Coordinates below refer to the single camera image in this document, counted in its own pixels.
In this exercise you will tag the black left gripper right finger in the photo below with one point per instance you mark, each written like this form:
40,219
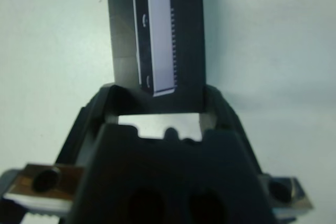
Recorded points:
231,124

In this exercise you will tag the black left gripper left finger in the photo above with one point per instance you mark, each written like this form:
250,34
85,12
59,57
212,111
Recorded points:
86,129

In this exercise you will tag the black box lid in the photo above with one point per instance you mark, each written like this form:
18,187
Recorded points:
189,37

